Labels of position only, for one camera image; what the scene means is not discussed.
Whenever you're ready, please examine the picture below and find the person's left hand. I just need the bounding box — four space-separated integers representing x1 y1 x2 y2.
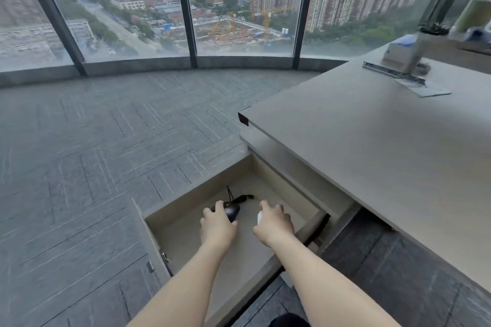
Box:
199 200 239 253

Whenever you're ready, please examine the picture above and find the person's right hand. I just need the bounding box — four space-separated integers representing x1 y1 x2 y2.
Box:
252 200 296 250

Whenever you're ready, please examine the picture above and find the black computer mouse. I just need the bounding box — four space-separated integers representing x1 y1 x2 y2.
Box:
211 202 241 223

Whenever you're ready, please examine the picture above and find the person's left forearm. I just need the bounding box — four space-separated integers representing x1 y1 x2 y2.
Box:
126 246 231 327

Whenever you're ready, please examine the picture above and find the person's right forearm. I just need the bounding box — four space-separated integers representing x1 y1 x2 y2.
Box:
269 240 403 327

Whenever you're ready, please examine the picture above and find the open beige wooden drawer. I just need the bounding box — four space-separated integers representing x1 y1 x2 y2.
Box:
130 152 331 327

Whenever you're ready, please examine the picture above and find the person's dark clothing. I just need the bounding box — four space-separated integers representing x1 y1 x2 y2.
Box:
268 313 312 327

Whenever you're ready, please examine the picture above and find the beige wooden desk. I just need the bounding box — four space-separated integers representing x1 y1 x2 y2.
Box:
238 36 491 295

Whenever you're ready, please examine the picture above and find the clear plastic bag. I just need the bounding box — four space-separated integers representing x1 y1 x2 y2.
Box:
394 77 452 98

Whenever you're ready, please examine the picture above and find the dark window mullion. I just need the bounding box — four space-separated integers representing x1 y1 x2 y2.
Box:
292 0 319 70
12 0 89 77
172 0 198 69

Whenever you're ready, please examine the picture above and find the white and blue box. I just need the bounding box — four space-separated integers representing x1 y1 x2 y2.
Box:
382 33 419 67

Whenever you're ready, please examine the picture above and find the green and white container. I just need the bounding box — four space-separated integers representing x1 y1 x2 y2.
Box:
448 0 491 43

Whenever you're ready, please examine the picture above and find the black mouse cable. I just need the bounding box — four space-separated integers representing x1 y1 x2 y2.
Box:
226 185 255 205

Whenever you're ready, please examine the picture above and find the metal drawer rail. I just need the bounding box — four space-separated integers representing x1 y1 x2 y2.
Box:
362 61 427 85

